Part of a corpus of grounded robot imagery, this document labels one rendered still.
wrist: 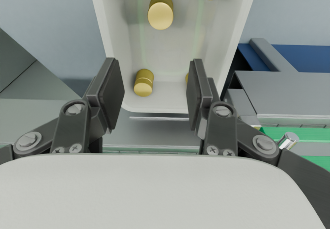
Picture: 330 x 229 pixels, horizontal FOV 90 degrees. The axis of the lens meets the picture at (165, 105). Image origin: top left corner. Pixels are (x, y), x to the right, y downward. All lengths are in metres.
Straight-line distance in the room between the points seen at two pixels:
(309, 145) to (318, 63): 0.28
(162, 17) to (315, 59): 0.43
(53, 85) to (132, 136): 0.65
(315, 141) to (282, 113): 0.06
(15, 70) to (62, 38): 0.54
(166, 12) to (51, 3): 0.37
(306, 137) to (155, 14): 0.28
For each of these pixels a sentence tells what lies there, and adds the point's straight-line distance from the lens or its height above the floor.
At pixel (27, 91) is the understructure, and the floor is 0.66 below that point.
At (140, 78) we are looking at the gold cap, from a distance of 0.31.
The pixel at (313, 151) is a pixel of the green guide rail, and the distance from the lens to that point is 0.32.
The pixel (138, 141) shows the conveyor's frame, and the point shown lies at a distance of 0.33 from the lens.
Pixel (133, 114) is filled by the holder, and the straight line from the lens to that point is 0.37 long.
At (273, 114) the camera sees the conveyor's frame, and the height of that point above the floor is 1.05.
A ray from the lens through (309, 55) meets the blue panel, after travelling 0.59.
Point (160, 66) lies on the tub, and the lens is 0.32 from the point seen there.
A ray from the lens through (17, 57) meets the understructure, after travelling 1.10.
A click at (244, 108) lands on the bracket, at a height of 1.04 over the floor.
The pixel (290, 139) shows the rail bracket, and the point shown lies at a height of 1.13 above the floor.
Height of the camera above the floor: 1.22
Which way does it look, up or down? 45 degrees down
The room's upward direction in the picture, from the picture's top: 179 degrees counter-clockwise
